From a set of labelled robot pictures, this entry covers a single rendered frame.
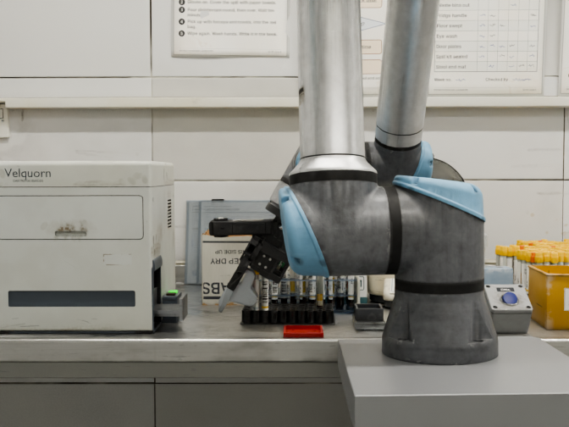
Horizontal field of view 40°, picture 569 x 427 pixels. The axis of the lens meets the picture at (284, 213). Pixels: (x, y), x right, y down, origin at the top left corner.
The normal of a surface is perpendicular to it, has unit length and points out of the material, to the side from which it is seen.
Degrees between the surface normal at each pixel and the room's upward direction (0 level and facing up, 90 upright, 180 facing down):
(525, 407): 90
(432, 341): 72
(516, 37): 94
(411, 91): 122
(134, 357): 90
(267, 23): 91
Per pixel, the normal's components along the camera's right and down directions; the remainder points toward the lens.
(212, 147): 0.00, 0.05
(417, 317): -0.54, -0.25
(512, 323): 0.00, 0.55
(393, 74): -0.65, 0.43
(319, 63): -0.34, -0.07
